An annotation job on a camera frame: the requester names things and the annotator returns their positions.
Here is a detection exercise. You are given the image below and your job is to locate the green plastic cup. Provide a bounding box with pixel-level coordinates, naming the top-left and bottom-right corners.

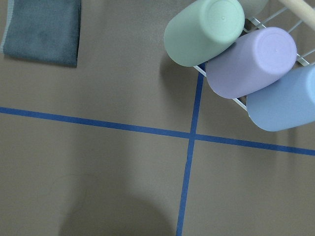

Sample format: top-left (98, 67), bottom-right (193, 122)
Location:
top-left (163, 0), bottom-right (245, 67)

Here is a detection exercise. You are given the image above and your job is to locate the folded grey cloth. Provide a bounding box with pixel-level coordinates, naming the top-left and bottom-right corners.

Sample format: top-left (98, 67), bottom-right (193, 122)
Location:
top-left (0, 0), bottom-right (82, 67)

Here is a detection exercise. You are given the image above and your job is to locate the blue plastic cup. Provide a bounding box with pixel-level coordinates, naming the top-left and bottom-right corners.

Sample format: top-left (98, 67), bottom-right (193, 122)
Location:
top-left (246, 65), bottom-right (315, 132)

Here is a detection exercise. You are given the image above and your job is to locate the white cup rack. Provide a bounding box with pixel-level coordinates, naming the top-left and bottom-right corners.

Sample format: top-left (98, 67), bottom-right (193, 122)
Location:
top-left (194, 0), bottom-right (315, 112)

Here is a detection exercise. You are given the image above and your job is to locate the purple plastic cup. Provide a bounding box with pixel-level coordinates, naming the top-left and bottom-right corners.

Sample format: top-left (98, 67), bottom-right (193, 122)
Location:
top-left (205, 27), bottom-right (297, 99)

